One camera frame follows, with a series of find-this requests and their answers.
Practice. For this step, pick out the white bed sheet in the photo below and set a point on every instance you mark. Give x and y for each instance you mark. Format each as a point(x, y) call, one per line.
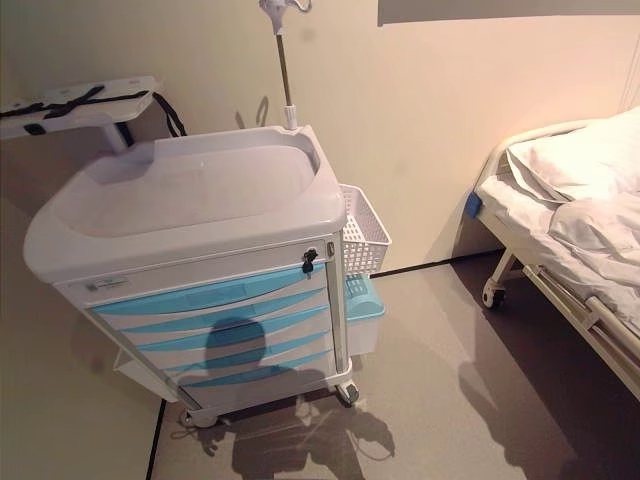
point(590, 240)

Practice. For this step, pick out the grey cart caster wheel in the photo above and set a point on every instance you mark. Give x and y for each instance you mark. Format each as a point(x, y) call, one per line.
point(192, 417)
point(348, 392)

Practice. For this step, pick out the white pillow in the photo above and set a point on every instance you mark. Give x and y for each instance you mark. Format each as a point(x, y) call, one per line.
point(575, 155)

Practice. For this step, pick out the white perforated side basket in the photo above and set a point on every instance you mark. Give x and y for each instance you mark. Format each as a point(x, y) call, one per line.
point(362, 230)

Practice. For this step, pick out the black bed caster wheel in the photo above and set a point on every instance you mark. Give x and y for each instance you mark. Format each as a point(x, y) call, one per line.
point(495, 296)

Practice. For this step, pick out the grey wall panel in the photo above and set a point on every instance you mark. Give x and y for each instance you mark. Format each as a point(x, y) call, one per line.
point(500, 10)

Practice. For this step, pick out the black cart lock key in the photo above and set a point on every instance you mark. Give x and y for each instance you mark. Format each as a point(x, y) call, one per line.
point(309, 260)

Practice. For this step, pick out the blue bed corner bumper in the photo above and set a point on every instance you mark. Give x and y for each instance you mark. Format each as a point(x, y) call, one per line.
point(473, 205)

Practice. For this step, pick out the metal IV pole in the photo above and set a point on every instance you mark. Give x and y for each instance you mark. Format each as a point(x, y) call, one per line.
point(284, 65)

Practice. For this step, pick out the white bin with blue lid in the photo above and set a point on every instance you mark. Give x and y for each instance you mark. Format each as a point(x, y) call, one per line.
point(362, 315)

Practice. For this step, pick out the white medical cart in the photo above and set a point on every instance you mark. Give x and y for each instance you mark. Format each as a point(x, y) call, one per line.
point(190, 200)

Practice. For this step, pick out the white side shelf board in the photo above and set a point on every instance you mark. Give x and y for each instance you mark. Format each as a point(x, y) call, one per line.
point(75, 107)

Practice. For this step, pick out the blue-fronted cart drawer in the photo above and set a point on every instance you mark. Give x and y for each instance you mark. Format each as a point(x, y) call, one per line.
point(230, 336)
point(250, 372)
point(225, 317)
point(240, 355)
point(210, 295)

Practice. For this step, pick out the white hospital bed frame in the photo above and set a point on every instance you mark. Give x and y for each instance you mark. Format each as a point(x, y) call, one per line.
point(550, 280)

